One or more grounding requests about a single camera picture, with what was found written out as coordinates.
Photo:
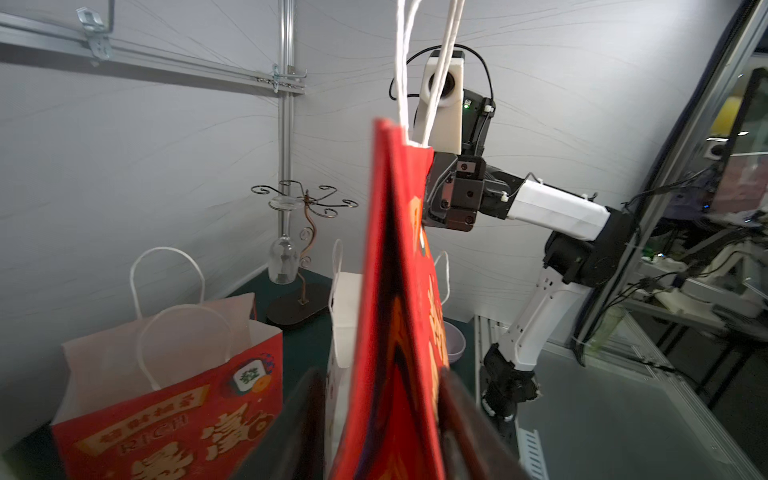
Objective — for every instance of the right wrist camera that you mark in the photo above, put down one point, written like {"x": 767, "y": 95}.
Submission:
{"x": 446, "y": 133}

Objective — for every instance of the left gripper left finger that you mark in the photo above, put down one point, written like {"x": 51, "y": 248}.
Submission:
{"x": 294, "y": 445}

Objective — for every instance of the horizontal aluminium rail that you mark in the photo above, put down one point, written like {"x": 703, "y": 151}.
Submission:
{"x": 35, "y": 43}

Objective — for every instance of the pink bowl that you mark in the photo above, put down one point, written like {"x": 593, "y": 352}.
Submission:
{"x": 455, "y": 342}

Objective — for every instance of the red paper bag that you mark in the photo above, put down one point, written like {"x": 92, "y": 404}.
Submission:
{"x": 392, "y": 428}
{"x": 186, "y": 393}

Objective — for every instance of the white vent grille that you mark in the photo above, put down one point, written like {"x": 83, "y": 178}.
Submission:
{"x": 531, "y": 454}

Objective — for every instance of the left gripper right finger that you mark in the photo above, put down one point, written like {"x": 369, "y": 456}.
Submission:
{"x": 471, "y": 448}

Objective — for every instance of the metal hook clamp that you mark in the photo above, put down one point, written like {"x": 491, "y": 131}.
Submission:
{"x": 282, "y": 82}
{"x": 97, "y": 31}

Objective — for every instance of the scrolled metal glass rack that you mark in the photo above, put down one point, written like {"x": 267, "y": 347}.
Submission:
{"x": 291, "y": 310}

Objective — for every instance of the rightmost metal hook clamp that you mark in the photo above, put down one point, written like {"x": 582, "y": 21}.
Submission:
{"x": 282, "y": 82}

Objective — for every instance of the white paper bag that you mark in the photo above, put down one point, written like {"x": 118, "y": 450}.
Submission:
{"x": 344, "y": 304}

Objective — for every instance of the wine glass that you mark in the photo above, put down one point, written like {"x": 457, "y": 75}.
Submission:
{"x": 283, "y": 255}

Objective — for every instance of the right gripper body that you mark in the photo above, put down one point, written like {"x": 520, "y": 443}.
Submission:
{"x": 461, "y": 186}

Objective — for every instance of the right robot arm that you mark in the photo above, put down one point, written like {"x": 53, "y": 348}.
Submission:
{"x": 587, "y": 241}

